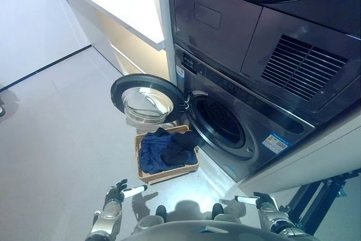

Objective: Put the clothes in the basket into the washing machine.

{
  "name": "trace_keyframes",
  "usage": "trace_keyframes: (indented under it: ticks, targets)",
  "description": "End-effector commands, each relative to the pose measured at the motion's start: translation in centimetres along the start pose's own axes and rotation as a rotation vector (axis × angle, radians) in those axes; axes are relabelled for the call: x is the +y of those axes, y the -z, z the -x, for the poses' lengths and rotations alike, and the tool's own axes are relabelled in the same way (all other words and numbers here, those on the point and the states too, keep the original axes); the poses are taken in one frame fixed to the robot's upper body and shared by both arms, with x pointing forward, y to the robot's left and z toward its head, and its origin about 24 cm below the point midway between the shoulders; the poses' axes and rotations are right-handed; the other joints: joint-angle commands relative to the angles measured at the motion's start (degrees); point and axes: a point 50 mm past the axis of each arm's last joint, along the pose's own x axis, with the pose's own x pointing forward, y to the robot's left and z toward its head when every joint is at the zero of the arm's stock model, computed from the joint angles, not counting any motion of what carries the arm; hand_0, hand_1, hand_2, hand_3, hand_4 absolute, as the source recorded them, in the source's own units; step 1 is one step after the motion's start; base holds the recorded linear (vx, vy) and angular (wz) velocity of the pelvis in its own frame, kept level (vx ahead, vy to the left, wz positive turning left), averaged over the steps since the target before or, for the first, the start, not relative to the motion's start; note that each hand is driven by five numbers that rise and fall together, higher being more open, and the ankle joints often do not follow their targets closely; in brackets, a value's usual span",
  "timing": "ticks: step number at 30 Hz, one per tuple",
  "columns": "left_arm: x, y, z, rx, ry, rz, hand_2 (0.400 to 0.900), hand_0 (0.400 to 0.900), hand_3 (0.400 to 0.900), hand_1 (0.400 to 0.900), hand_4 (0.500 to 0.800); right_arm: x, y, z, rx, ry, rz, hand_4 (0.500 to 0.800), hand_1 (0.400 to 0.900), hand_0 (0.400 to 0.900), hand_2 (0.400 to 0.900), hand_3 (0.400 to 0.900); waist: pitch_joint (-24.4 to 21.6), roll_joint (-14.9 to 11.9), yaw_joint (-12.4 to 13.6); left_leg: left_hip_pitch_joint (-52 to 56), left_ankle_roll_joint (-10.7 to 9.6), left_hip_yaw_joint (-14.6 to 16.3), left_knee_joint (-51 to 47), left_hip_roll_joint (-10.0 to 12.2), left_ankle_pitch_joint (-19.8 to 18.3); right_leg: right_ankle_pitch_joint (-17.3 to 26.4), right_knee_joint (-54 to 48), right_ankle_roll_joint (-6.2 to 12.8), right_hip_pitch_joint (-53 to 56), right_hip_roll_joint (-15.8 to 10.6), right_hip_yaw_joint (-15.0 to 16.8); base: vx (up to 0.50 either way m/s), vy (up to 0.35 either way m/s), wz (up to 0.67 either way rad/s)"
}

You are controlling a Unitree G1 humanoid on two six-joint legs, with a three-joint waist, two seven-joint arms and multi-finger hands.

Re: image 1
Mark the blue garment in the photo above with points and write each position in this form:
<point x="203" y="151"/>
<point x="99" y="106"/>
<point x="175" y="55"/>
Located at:
<point x="150" y="153"/>

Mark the energy label sticker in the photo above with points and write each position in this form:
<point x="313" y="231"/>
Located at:
<point x="275" y="142"/>

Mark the small blue white sticker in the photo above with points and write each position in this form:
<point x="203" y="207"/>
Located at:
<point x="180" y="71"/>

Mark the black left robot foot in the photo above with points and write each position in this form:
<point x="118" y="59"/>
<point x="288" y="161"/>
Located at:
<point x="160" y="212"/>

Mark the dark shoe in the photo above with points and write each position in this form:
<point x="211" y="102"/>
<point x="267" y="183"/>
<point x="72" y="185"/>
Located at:
<point x="1" y="108"/>

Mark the white counter cabinet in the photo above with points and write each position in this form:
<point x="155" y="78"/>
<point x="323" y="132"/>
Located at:
<point x="118" y="6"/>

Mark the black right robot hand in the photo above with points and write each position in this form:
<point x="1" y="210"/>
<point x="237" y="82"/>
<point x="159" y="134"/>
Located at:
<point x="266" y="202"/>

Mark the grey front-load washing machine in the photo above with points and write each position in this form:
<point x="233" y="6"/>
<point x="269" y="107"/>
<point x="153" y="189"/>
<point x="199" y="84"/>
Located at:
<point x="253" y="128"/>

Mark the silver robot leg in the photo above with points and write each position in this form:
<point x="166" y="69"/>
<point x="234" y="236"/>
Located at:
<point x="148" y="222"/>
<point x="225" y="218"/>

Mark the grey stacked dryer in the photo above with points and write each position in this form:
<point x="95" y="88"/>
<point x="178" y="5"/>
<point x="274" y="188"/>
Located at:
<point x="239" y="26"/>

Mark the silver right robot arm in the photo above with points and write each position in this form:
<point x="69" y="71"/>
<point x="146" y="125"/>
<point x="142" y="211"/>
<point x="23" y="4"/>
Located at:
<point x="277" y="221"/>

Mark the silver left robot leg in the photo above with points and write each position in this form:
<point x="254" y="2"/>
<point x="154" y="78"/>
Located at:
<point x="148" y="222"/>

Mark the grey robot torso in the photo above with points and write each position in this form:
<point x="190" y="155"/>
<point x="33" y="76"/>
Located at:
<point x="197" y="232"/>

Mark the white vertical side panel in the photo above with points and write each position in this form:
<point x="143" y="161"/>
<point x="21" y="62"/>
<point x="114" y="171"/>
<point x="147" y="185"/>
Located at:
<point x="166" y="26"/>

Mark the woven wicker laundry basket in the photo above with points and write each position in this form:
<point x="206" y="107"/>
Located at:
<point x="169" y="174"/>

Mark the black right robot foot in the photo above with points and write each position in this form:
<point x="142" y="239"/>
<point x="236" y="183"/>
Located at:
<point x="217" y="209"/>

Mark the round washing machine door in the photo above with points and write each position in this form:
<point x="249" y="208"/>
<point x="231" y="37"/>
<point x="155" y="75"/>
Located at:
<point x="141" y="97"/>

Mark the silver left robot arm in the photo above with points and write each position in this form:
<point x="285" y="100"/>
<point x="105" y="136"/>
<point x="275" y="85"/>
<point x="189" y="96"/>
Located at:
<point x="105" y="219"/>

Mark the silver right robot leg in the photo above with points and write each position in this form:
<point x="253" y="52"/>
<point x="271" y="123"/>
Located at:
<point x="225" y="218"/>

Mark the black robot foot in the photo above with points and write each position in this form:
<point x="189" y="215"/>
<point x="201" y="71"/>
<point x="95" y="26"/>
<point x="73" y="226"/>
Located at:
<point x="160" y="212"/>
<point x="217" y="209"/>

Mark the black tripod stand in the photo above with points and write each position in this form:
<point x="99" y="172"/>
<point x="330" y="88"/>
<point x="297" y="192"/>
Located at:
<point x="316" y="196"/>

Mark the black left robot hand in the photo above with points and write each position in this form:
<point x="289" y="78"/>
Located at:
<point x="114" y="193"/>

